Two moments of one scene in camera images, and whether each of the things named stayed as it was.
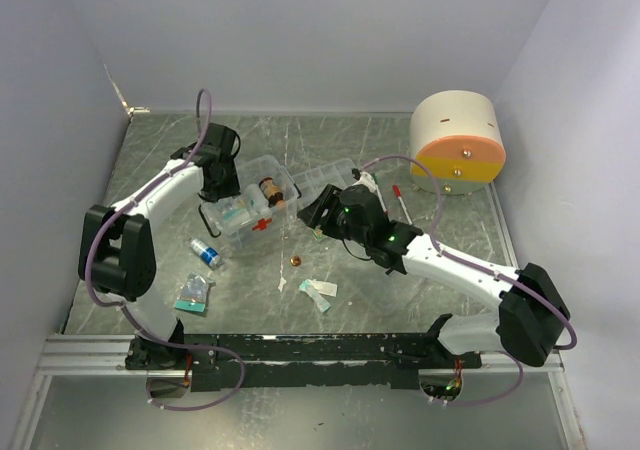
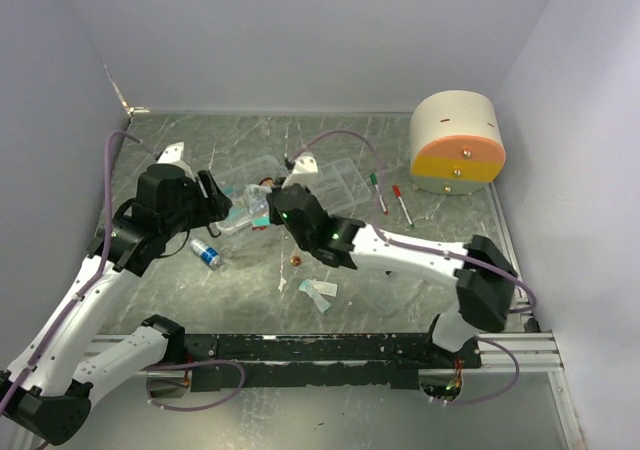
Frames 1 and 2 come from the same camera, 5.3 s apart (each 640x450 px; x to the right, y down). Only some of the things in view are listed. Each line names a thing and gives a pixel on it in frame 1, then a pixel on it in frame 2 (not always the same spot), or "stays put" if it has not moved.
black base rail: (228, 362) stays put
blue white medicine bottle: (209, 254) stays put
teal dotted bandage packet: (309, 288) stays put
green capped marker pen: (376, 179) stays put
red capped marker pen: (402, 204) stays put
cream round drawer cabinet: (458, 136) stays put
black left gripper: (220, 185) -> (210, 199)
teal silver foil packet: (192, 295) -> (257, 199)
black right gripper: (323, 210) -> (275, 205)
